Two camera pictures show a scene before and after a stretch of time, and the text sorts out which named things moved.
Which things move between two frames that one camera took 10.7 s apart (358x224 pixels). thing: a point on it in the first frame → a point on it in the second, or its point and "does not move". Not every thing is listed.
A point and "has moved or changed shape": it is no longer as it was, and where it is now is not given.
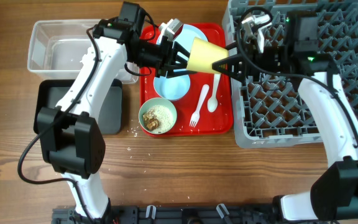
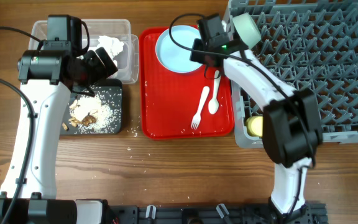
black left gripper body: [153, 54] → [93, 70]
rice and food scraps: [158, 119] has moved or changed shape
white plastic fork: [195, 117] does not move
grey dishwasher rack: [269, 111] does not move
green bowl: [158, 116] → [247, 30]
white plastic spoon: [212, 102] does not move
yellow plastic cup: [203, 54] has moved or changed shape
